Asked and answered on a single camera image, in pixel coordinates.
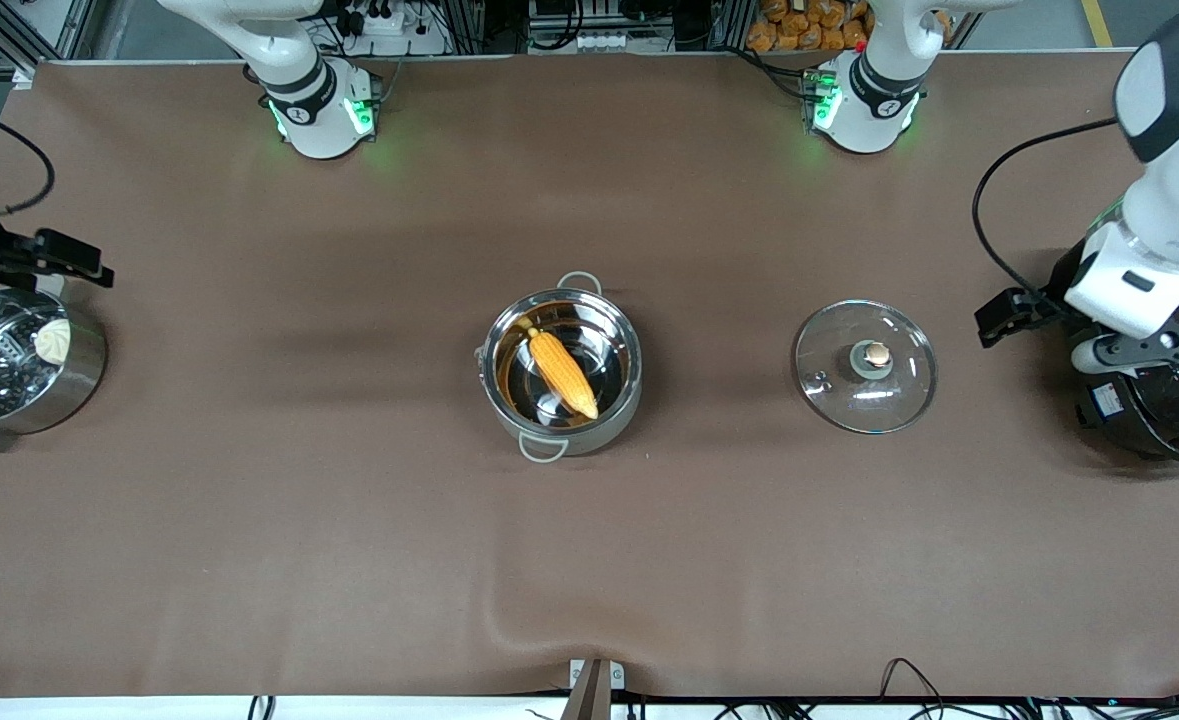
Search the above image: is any glass pot lid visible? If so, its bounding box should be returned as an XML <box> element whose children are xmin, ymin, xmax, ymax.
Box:
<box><xmin>794</xmin><ymin>299</ymin><xmax>939</xmax><ymax>436</ymax></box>

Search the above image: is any yellow corn cob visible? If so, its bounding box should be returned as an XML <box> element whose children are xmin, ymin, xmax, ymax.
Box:
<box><xmin>526</xmin><ymin>326</ymin><xmax>601</xmax><ymax>421</ymax></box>

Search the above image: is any steel steamer pot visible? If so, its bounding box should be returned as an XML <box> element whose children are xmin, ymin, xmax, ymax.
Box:
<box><xmin>0</xmin><ymin>288</ymin><xmax>108</xmax><ymax>451</ymax></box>

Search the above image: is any white steamed bun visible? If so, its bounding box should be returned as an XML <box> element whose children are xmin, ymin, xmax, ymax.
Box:
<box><xmin>34</xmin><ymin>318</ymin><xmax>72</xmax><ymax>363</ymax></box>

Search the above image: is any bag of orange items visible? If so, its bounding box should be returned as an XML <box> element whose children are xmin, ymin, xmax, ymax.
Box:
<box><xmin>746</xmin><ymin>0</ymin><xmax>870</xmax><ymax>53</ymax></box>

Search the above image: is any white power strip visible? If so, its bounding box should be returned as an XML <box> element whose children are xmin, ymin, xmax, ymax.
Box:
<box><xmin>347</xmin><ymin>0</ymin><xmax>420</xmax><ymax>37</ymax></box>

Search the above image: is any brown table cloth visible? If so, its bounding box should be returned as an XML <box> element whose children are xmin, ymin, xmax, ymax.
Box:
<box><xmin>0</xmin><ymin>55</ymin><xmax>1179</xmax><ymax>699</ymax></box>

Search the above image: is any metal table clamp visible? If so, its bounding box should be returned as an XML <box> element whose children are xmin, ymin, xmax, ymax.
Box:
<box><xmin>561</xmin><ymin>658</ymin><xmax>627</xmax><ymax>720</ymax></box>

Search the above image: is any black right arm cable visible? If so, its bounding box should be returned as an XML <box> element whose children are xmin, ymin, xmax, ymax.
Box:
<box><xmin>0</xmin><ymin>102</ymin><xmax>57</xmax><ymax>221</ymax></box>

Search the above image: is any black looped cable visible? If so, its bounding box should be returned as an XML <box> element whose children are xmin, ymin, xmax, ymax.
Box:
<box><xmin>879</xmin><ymin>657</ymin><xmax>946</xmax><ymax>701</ymax></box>

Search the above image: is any steel pot with grey handles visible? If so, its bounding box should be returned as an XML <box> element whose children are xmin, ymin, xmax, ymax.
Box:
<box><xmin>476</xmin><ymin>271</ymin><xmax>643</xmax><ymax>463</ymax></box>

